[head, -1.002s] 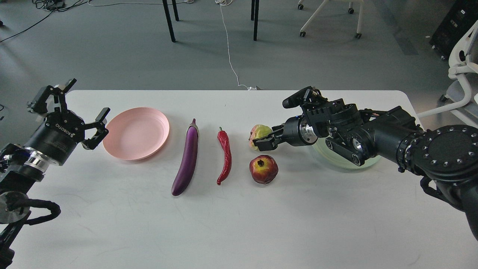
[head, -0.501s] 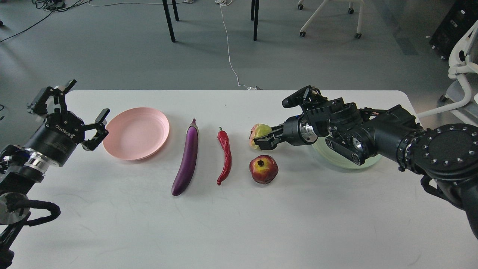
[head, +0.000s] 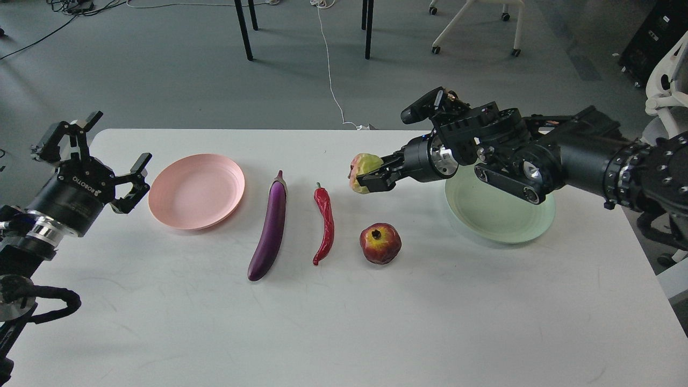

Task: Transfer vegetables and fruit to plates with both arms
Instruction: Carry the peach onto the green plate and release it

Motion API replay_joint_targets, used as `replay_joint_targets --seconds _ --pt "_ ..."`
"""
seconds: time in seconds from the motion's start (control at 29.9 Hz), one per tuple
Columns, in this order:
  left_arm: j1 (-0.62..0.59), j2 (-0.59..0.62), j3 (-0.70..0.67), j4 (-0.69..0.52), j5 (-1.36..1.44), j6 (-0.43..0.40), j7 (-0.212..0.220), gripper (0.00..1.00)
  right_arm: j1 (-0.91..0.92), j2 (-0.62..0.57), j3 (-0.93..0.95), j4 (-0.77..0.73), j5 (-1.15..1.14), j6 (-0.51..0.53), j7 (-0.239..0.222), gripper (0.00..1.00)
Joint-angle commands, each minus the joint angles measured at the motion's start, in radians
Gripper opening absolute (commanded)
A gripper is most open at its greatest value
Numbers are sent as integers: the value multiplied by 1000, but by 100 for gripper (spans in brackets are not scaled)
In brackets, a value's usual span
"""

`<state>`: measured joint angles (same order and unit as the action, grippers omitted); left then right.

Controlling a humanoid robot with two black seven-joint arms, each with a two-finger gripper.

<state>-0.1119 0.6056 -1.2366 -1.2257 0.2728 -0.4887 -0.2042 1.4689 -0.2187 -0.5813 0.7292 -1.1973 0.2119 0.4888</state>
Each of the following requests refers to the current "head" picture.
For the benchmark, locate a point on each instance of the black table legs right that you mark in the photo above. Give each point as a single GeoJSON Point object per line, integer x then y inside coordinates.
{"type": "Point", "coordinates": [367, 14]}

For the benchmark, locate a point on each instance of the black table legs left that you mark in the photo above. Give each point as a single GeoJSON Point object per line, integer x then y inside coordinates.
{"type": "Point", "coordinates": [243, 26]}

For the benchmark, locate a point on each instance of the black cabinet on wheels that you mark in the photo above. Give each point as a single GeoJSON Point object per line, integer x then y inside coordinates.
{"type": "Point", "coordinates": [661, 30]}

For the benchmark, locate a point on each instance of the white rolling chair base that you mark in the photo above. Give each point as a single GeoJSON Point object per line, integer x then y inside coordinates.
{"type": "Point", "coordinates": [465, 17]}

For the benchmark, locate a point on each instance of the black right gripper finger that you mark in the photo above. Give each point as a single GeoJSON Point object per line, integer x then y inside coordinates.
{"type": "Point", "coordinates": [393, 162]}
{"type": "Point", "coordinates": [381, 181]}

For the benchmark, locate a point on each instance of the pink plate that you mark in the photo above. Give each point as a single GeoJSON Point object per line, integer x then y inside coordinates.
{"type": "Point", "coordinates": [196, 192]}

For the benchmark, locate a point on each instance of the white office chair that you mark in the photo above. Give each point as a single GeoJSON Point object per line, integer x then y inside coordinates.
{"type": "Point", "coordinates": [666, 95]}

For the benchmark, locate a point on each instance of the black table legs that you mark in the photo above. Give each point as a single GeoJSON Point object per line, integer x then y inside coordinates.
{"type": "Point", "coordinates": [367, 14]}
{"type": "Point", "coordinates": [243, 26]}

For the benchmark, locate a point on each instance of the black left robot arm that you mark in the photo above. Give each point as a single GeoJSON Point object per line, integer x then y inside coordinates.
{"type": "Point", "coordinates": [28, 240]}

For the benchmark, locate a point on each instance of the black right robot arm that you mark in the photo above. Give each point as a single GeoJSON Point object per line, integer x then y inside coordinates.
{"type": "Point", "coordinates": [529, 157]}

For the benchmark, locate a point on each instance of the red chili pepper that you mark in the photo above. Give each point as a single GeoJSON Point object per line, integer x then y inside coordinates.
{"type": "Point", "coordinates": [323, 201]}

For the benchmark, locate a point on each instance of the green plate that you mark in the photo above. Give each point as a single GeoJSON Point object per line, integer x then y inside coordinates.
{"type": "Point", "coordinates": [495, 215]}

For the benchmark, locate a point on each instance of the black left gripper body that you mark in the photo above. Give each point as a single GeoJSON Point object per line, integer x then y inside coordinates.
{"type": "Point", "coordinates": [76, 194]}

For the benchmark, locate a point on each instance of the purple eggplant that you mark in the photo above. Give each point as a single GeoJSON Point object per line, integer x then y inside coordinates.
{"type": "Point", "coordinates": [266, 252]}

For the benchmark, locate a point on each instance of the red pomegranate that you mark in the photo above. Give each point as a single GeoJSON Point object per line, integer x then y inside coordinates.
{"type": "Point", "coordinates": [380, 243]}

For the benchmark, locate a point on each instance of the green pink guava fruit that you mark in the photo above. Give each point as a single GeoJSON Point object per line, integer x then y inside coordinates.
{"type": "Point", "coordinates": [362, 163]}

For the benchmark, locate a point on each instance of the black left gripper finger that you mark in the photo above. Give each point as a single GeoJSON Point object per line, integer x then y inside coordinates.
{"type": "Point", "coordinates": [139, 187]}
{"type": "Point", "coordinates": [48, 149]}

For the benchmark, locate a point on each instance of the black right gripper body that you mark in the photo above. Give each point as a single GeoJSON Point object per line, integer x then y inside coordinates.
{"type": "Point", "coordinates": [426, 159]}

